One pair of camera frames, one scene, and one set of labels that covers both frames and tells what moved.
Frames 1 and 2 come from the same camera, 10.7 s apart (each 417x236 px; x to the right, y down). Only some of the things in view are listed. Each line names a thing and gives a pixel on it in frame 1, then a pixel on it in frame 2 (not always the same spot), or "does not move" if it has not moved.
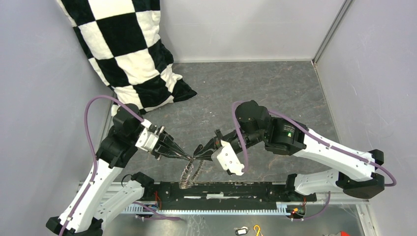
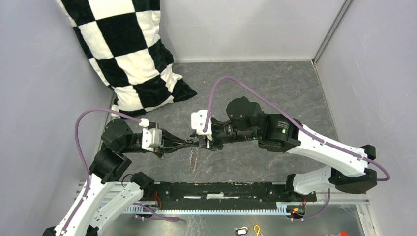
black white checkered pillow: (125, 43) does not move
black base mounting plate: (176, 195) does not move
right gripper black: (212, 144) → (205, 143)
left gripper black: (165, 140) → (167, 145)
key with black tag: (240, 231) does not move
